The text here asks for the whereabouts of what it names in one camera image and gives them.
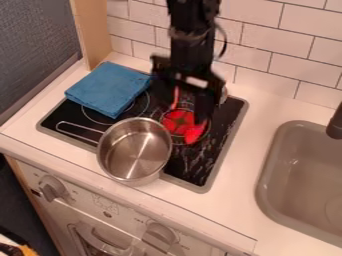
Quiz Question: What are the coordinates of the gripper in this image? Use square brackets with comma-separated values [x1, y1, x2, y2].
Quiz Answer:
[149, 49, 228, 124]

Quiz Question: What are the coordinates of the toy stove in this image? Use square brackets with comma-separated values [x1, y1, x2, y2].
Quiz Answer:
[34, 65, 250, 195]

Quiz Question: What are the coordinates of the red spoon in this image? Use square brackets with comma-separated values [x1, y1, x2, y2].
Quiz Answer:
[158, 85, 212, 146]

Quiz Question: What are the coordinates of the blue cloth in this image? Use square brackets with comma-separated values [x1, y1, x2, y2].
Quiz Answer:
[62, 60, 154, 120]

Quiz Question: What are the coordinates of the toy sink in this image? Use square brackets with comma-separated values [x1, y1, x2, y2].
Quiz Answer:
[255, 119, 342, 248]

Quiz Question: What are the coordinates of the silver pot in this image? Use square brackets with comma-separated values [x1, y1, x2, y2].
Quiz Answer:
[54, 116, 176, 187]

